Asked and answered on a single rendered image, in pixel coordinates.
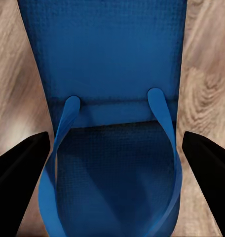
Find sandal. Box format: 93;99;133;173
17;0;188;237

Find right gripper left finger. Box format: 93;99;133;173
0;131;50;237

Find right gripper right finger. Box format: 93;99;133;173
182;131;225;237

